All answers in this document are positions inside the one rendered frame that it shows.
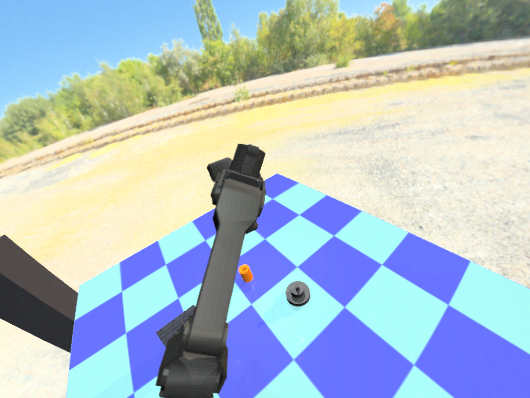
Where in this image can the orange knob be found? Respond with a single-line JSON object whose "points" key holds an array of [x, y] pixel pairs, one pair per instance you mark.
{"points": [[245, 273]]}

